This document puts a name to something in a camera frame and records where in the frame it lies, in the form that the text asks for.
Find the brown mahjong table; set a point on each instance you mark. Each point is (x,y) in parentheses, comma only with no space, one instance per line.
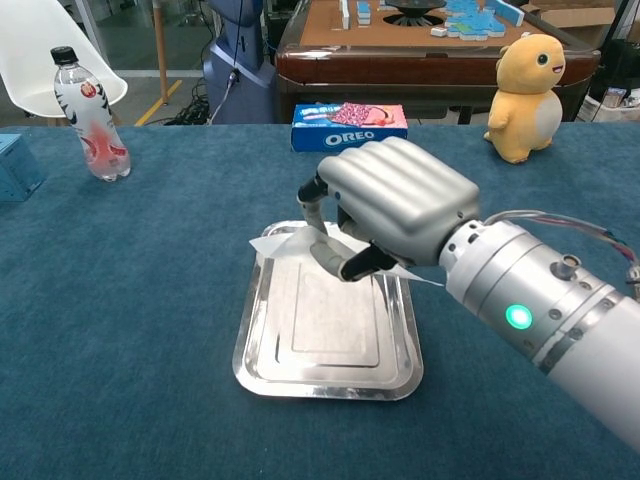
(390,75)

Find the blue Oreo cookie box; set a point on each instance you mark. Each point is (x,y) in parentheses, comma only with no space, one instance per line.
(345,137)

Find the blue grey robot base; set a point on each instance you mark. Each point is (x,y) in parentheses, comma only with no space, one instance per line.
(240,75)

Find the small light blue box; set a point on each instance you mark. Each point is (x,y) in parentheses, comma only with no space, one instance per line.
(17,170)

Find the clear bottle with red label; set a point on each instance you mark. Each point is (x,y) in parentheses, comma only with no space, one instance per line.
(100,140)

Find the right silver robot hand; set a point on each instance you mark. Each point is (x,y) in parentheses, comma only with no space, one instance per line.
(400,195)

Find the blue mahjong tile pile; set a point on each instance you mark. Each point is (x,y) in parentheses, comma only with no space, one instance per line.
(467,22)

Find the light wooden post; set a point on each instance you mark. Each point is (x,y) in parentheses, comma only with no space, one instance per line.
(161,50)

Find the blue white mahjong tile row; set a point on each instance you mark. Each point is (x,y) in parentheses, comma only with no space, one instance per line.
(507,12)

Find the yellow plush toy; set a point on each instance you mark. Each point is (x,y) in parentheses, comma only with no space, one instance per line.
(525,110)

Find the white chair with wooden legs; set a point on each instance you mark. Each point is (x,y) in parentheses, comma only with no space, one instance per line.
(30,50)

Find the white paper napkin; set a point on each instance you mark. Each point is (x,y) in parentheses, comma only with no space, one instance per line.
(285,245)

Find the silver metal tray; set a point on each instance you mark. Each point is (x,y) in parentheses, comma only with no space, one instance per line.
(325,350)

